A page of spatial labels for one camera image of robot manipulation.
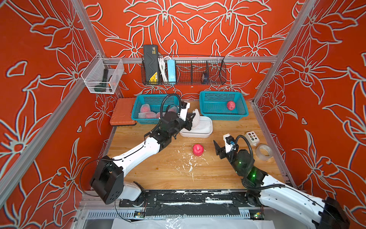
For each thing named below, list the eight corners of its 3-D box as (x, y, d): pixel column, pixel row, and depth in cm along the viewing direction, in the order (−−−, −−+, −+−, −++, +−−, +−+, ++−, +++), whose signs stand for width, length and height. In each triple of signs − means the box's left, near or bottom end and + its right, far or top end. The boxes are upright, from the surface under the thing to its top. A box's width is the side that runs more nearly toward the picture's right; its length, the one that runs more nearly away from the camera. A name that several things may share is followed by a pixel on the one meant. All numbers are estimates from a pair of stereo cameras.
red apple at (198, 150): (193, 157, 90) (193, 152, 85) (192, 148, 94) (193, 144, 89) (203, 157, 90) (204, 152, 85) (202, 148, 94) (203, 144, 89)
